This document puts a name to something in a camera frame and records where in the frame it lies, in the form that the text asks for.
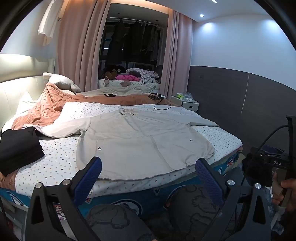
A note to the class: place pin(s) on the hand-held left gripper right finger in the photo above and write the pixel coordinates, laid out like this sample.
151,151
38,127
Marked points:
208,178

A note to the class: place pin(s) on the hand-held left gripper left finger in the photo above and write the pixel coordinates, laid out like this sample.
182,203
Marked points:
89,176

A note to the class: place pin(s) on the beige jacket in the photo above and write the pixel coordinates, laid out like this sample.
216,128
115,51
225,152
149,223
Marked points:
138,139

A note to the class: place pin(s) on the folded black clothes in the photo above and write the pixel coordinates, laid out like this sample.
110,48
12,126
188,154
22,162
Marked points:
18,148

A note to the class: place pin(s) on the floral clothes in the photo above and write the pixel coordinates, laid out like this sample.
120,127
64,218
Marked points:
148,74

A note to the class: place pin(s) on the hanging dark clothes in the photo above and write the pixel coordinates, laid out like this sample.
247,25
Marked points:
134,39

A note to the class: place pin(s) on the person's right hand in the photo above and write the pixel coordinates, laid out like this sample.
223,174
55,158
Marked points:
289,192

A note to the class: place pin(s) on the blue box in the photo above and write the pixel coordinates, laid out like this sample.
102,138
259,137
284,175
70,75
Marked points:
274,150

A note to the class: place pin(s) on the black cloth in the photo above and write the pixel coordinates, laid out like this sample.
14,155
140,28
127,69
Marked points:
254,171

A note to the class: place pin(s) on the person's knees patterned trousers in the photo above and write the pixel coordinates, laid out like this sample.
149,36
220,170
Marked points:
196,208

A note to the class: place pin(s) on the white dotted bed sheet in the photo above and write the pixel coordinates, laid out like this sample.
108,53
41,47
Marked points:
57,157

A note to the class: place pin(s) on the blue cartoon bed cover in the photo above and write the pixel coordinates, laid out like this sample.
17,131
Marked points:
129,199

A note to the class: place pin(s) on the person's left leg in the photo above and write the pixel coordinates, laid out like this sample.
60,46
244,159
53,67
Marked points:
115,222

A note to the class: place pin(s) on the white nightstand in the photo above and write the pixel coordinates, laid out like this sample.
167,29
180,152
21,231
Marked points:
188,105

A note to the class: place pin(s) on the small black device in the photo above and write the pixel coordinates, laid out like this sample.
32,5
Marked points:
109,95

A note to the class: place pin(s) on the orange quilt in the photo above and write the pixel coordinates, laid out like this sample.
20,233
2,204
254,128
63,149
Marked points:
46,104

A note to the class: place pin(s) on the green item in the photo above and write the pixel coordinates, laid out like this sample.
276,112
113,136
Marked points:
180,95

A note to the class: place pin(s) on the white pillow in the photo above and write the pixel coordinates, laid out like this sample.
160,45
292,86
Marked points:
25,103

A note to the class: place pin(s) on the white plush toy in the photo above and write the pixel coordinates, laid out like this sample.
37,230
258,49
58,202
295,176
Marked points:
60,81

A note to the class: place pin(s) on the brown plush toy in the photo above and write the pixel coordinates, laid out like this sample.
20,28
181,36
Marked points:
109,74

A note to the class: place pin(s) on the pink cloth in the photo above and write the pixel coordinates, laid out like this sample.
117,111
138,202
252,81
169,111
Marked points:
126,77

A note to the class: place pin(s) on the white padded headboard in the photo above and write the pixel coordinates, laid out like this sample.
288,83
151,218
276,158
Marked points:
13,90

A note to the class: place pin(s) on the pink curtain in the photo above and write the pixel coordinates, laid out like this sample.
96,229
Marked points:
175,58
78,46

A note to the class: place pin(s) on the white hanging garment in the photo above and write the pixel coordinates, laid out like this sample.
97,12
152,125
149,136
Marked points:
49,20

